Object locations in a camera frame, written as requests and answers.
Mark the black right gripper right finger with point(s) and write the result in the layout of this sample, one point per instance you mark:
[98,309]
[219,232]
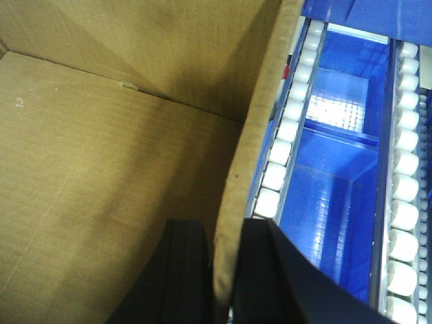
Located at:
[275,283]

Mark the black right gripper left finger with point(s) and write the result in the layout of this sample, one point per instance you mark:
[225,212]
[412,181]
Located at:
[175,285]

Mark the brown cardboard carton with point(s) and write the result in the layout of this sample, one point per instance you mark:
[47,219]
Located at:
[115,117]

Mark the left white roller track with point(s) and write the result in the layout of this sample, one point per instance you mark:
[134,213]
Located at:
[275,165]

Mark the white roller track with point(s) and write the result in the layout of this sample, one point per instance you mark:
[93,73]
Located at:
[400,275]
[275,165]

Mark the blue bin below rollers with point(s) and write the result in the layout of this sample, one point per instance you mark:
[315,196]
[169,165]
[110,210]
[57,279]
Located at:
[329,210]

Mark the right white roller track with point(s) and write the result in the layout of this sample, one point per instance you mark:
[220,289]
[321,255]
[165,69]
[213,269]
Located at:
[400,275]

